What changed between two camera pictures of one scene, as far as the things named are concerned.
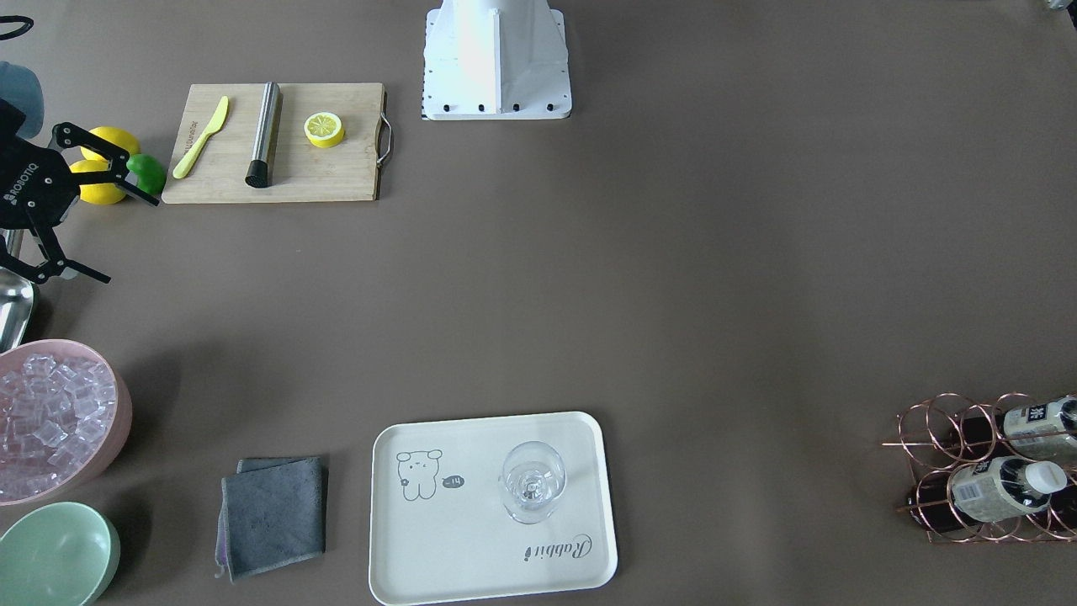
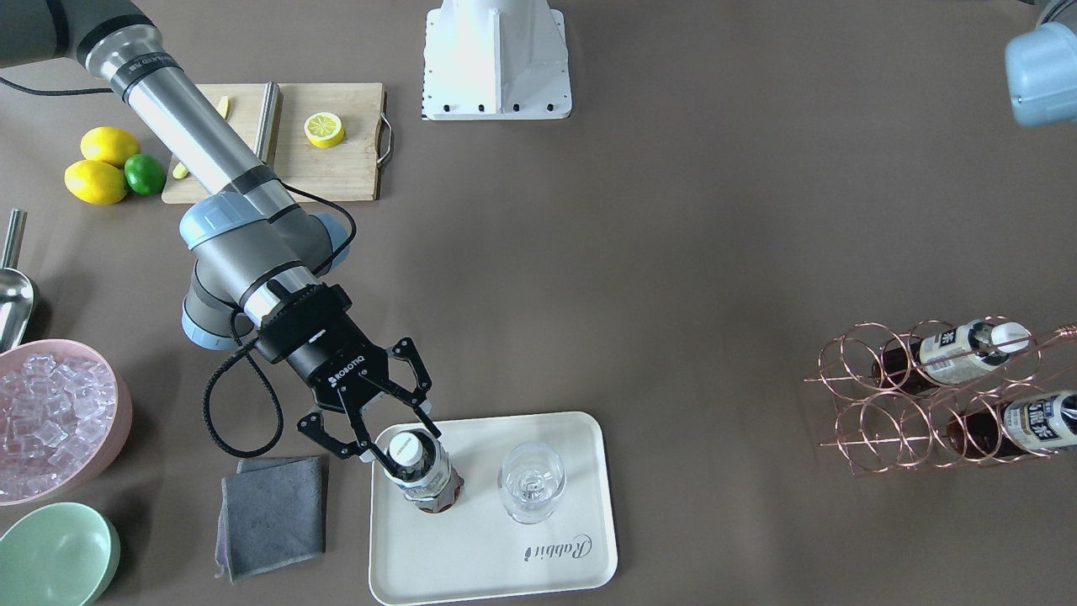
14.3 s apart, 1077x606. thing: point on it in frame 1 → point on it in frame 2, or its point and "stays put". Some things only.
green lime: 151,174 stays put
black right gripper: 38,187 → 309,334
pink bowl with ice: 65,412 stays put
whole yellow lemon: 114,135 stays put
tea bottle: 988,490 → 949,353
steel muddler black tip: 257,173 stays put
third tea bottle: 1042,431 stays put
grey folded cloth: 273,513 stays put
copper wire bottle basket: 1004,470 → 945,396
